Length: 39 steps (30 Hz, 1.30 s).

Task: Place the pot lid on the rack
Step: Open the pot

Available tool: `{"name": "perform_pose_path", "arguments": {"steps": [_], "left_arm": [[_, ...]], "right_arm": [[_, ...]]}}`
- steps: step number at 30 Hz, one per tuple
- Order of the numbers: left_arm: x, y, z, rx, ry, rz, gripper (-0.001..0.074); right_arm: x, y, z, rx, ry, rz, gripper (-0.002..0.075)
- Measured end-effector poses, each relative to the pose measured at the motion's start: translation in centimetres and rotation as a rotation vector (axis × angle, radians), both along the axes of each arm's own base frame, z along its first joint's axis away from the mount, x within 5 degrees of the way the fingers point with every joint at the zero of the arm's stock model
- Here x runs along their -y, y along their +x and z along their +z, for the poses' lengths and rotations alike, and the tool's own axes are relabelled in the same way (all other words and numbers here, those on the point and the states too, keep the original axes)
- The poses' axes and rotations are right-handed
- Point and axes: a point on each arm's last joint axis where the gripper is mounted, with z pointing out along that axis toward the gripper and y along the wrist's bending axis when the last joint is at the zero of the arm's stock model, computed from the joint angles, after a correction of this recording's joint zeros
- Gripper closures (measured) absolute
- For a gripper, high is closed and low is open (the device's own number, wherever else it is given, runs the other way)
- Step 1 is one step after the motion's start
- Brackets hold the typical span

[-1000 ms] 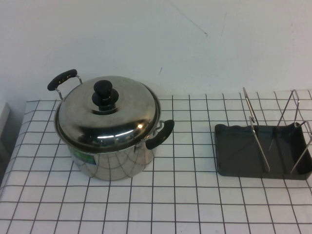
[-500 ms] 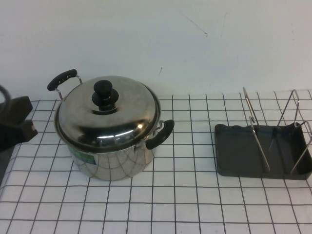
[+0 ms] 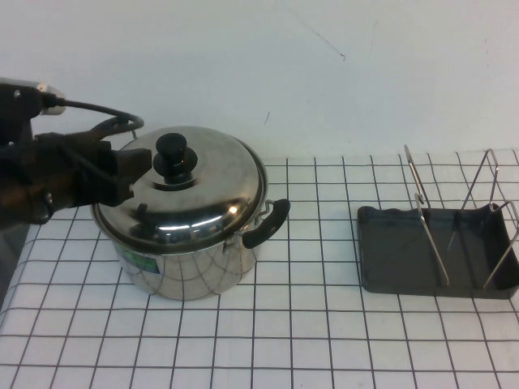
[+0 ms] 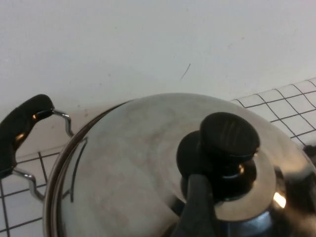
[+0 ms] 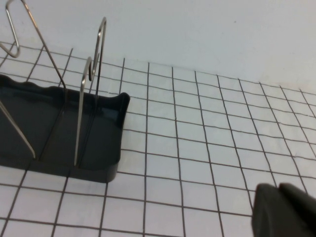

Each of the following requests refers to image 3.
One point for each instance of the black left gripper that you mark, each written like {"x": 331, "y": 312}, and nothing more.
{"x": 97, "y": 174}

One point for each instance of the steel pot lid black knob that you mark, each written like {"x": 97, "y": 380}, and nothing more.
{"x": 227, "y": 170}

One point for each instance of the stainless steel cooking pot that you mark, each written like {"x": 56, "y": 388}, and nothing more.
{"x": 194, "y": 275}

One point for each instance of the black plastic rack tray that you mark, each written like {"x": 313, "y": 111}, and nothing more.
{"x": 397, "y": 251}

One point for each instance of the white black-grid tablecloth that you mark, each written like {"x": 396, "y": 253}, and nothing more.
{"x": 284, "y": 324}

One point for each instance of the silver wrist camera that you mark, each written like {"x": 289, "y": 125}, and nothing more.
{"x": 50, "y": 97}

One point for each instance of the dark camera mount bracket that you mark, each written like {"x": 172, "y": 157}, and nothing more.
{"x": 18, "y": 99}

